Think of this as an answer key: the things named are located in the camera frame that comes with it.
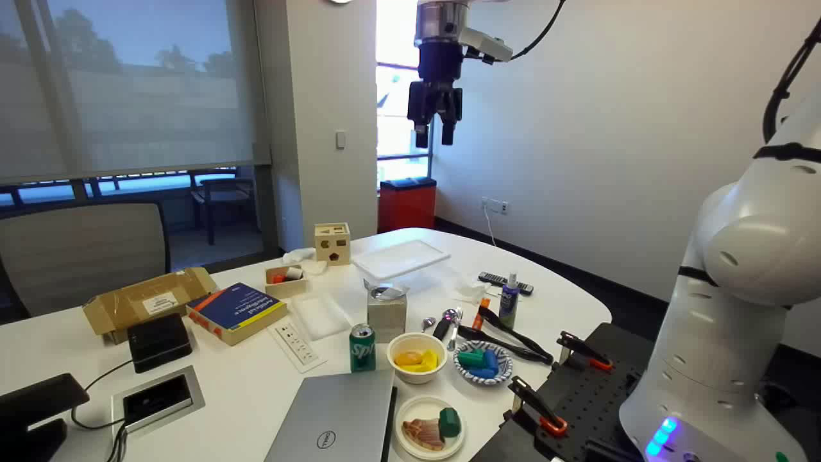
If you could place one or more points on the small wooden tray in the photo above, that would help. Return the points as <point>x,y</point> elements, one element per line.
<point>286,280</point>

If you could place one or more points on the grey office chair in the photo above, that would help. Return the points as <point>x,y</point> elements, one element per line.
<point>66,254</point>

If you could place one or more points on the black small box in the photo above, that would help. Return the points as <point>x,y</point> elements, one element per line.
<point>158,342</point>

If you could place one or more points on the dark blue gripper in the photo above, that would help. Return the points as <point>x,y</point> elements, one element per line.
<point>439,67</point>

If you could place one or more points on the black tongs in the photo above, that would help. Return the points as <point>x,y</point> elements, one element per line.
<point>496,331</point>

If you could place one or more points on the blue patterned plate with toys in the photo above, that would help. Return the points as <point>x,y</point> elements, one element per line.
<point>483,362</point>

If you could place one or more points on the grey Dell laptop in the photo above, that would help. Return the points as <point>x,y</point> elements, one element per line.
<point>338,419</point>

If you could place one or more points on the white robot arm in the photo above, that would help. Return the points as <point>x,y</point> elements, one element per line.
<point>624,140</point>

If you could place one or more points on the red bin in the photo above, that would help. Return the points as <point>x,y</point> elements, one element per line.
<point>407,203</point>

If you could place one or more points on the white bowl with yellow food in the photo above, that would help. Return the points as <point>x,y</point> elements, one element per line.
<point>417,357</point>

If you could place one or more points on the white remote control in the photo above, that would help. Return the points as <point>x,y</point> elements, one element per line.
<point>295,346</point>

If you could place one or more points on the wall light switch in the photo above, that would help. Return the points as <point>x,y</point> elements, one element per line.
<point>340,140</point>

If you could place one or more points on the clear plastic bag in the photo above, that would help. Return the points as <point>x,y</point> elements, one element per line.
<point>319,317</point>

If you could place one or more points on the cardboard box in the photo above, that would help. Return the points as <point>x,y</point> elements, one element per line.
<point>112,315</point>

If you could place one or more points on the wooden shape sorter box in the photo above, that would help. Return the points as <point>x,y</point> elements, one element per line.
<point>333,243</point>

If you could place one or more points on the white plate with food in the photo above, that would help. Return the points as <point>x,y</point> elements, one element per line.
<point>429,430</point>

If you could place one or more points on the blue yellow book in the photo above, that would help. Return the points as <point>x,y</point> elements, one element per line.
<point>238,311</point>

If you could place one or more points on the black mounting plate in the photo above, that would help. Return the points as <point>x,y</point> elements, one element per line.
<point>588,398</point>

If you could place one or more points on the black marker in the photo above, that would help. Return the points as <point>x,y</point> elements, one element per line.
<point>444,325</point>

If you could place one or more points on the clear plastic tray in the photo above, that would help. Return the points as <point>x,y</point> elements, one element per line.
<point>399,260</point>

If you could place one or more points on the black device on table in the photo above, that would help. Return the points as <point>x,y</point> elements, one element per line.
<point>32,425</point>

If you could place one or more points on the green soda can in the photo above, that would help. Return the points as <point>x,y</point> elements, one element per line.
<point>360,347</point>

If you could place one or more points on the black clamp orange tip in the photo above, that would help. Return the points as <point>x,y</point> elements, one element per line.
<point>587,349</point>
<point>537,407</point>

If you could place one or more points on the black remote control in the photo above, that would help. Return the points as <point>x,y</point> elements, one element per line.
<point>496,280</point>

